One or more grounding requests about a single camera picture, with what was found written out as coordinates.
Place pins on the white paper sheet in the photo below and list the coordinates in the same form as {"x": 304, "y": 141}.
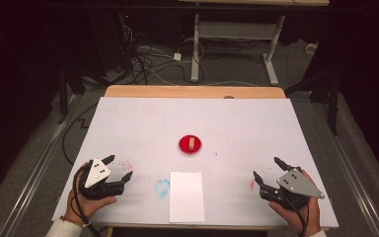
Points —
{"x": 187, "y": 197}

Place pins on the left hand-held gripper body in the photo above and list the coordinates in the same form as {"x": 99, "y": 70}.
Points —
{"x": 98, "y": 173}

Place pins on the white power adapter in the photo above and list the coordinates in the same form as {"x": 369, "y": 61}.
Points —
{"x": 177, "y": 56}

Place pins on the round red ink pad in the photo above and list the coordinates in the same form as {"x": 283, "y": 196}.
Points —
{"x": 184, "y": 146}

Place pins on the small white box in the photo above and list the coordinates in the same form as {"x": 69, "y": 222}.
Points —
{"x": 311, "y": 48}

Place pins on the metal floor rail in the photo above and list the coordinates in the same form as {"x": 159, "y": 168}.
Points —
{"x": 36, "y": 171}
{"x": 358, "y": 184}

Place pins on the wooden table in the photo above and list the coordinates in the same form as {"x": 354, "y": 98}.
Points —
{"x": 194, "y": 91}

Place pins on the person's left hand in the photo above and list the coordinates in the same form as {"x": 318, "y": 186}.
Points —
{"x": 90, "y": 207}

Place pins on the white desk frame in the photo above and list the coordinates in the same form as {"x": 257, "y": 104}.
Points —
{"x": 237, "y": 30}

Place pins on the dark metal stand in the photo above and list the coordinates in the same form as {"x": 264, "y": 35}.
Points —
{"x": 333, "y": 105}
{"x": 62, "y": 98}

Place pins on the person's right hand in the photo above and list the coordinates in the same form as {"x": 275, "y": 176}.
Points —
{"x": 296, "y": 219}

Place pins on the small wooden stamp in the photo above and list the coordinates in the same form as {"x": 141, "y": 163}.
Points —
{"x": 191, "y": 143}

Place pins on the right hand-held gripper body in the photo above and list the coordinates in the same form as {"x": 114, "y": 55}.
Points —
{"x": 297, "y": 186}

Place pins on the white board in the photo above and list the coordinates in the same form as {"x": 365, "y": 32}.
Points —
{"x": 210, "y": 118}

